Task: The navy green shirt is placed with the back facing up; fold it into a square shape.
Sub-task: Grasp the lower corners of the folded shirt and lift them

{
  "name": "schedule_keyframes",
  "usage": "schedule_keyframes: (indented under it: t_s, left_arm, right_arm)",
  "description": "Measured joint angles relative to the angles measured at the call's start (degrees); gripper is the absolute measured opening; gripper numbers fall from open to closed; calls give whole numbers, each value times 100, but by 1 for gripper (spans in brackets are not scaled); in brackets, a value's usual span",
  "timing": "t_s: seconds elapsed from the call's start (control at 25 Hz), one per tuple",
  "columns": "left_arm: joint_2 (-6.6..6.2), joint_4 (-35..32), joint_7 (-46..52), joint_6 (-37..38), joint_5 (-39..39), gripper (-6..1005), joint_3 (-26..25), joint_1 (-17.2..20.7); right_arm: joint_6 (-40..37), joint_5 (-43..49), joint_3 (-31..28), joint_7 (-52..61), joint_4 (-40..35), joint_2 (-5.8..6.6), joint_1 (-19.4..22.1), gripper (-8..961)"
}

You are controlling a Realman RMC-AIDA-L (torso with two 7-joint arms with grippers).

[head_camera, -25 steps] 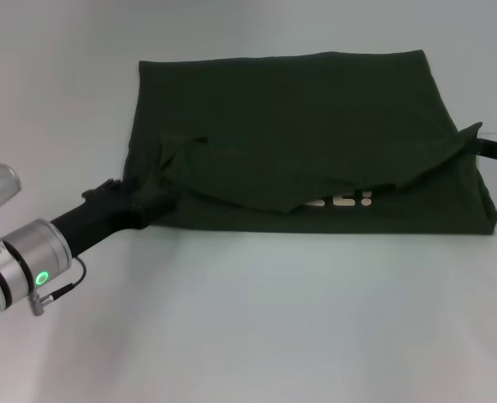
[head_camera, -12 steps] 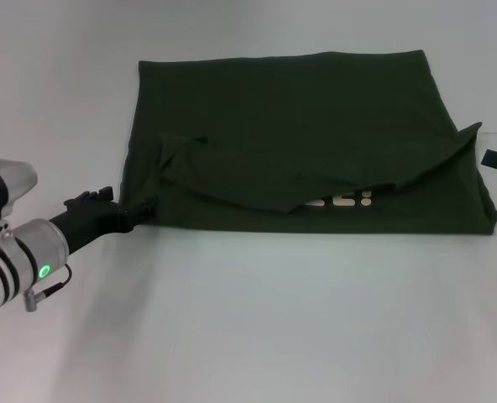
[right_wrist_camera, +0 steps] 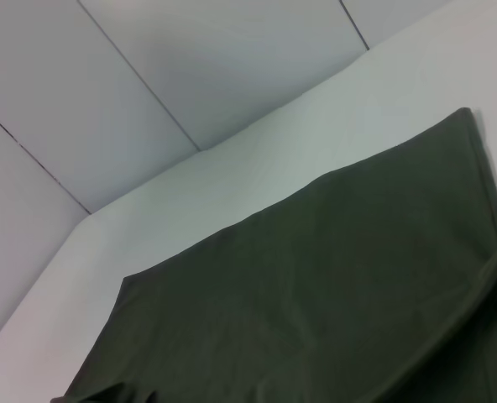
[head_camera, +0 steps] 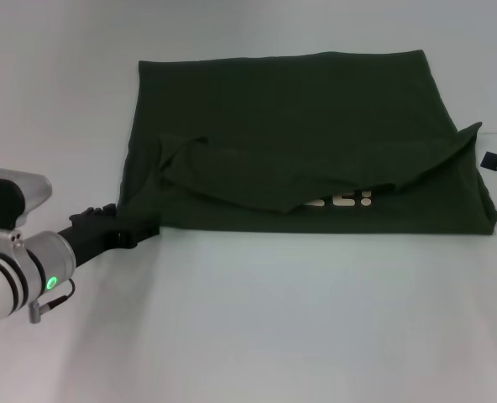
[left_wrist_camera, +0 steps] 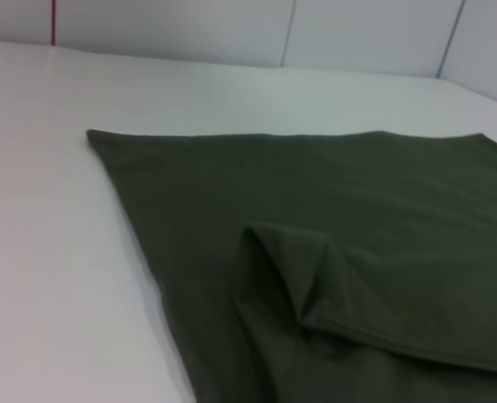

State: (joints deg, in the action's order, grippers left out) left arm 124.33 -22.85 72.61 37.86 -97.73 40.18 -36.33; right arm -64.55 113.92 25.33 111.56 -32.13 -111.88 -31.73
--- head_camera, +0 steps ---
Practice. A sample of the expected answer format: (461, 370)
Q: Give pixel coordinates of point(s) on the dark green t-shirt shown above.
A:
(294, 126)

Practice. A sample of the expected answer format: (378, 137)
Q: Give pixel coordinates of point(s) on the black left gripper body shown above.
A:
(89, 239)

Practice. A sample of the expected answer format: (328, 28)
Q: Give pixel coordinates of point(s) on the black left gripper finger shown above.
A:
(103, 209)
(141, 235)

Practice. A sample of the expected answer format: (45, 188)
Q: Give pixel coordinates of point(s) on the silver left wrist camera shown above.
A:
(9, 197)

